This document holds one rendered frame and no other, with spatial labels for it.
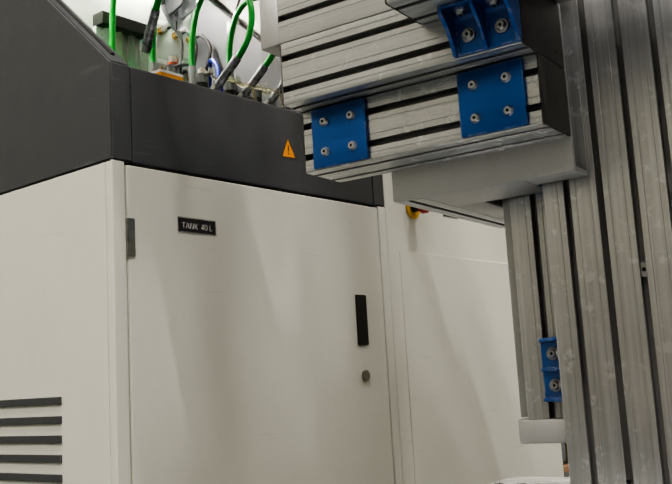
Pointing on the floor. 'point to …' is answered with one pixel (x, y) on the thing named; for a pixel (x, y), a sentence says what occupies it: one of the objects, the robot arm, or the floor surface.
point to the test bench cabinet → (83, 331)
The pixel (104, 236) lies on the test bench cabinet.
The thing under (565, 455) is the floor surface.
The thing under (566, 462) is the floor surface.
